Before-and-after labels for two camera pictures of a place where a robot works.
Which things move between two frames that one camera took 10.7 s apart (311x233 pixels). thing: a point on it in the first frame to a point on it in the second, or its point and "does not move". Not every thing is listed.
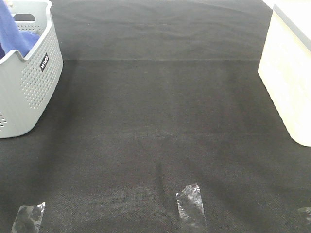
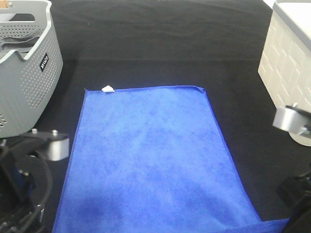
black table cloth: (158, 95) does not move
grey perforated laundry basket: (28, 84) does not move
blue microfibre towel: (11, 38) to (152, 159)
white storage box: (285, 65) does not move
